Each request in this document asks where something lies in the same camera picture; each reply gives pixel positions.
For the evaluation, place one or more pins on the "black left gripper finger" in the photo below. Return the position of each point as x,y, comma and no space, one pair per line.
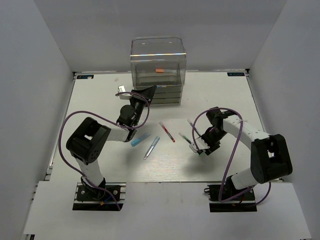
142,91
150,93

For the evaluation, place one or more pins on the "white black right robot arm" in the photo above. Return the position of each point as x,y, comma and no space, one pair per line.
269,155

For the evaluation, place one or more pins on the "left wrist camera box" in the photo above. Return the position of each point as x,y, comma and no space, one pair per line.
122,93

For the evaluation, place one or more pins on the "clear acrylic drawer organizer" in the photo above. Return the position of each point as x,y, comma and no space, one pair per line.
159,61

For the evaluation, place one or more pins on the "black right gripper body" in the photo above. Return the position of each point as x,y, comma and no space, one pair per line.
212,138

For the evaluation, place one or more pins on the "green ink pen refill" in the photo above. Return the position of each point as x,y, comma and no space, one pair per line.
185,138

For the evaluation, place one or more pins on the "purple ink pen refill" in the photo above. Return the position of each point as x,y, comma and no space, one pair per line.
193,127

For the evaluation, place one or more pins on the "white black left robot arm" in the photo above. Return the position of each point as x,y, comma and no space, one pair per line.
88,140

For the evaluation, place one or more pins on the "orange capped eraser stick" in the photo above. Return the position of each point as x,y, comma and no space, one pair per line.
159,70

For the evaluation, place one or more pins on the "red ink pen refill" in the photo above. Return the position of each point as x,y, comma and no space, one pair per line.
167,132

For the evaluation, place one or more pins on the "blue capped correction stick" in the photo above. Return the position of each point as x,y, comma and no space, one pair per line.
139,139

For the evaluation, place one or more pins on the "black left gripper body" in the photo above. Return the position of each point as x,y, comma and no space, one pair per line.
138,105

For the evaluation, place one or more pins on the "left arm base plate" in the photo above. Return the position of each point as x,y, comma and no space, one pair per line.
91,199

